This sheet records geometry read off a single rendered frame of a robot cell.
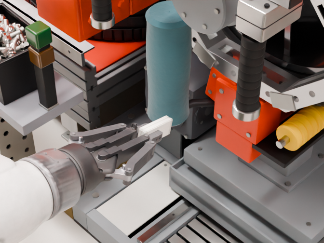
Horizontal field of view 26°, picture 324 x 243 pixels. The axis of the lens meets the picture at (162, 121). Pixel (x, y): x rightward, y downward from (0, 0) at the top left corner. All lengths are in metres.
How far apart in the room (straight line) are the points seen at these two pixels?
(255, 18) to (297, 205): 0.79
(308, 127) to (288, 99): 0.10
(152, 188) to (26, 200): 1.01
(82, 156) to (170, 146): 0.98
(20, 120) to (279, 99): 0.56
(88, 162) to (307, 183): 0.85
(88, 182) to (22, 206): 0.13
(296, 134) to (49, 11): 0.65
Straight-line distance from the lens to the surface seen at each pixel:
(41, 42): 1.45
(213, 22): 1.16
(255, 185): 1.71
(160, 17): 1.31
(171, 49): 1.33
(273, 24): 0.99
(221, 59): 1.42
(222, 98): 1.46
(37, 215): 0.91
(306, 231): 1.64
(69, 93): 1.60
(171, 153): 1.95
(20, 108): 1.58
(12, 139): 1.84
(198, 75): 1.71
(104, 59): 1.99
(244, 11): 0.98
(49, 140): 2.15
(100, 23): 1.26
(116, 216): 1.82
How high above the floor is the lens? 1.48
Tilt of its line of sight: 43 degrees down
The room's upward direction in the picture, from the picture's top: straight up
